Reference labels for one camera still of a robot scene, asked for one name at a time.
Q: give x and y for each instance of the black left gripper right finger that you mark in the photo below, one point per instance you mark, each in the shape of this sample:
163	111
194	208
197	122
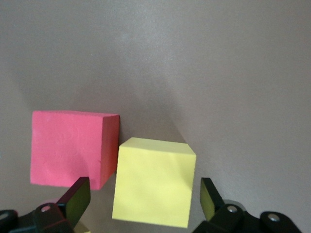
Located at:
211	204

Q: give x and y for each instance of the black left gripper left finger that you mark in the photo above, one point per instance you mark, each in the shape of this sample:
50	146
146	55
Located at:
70	204

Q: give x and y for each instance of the red foam block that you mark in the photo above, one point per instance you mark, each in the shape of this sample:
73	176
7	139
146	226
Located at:
68	145

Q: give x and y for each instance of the yellow foam block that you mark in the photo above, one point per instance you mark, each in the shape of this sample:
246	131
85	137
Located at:
155	182

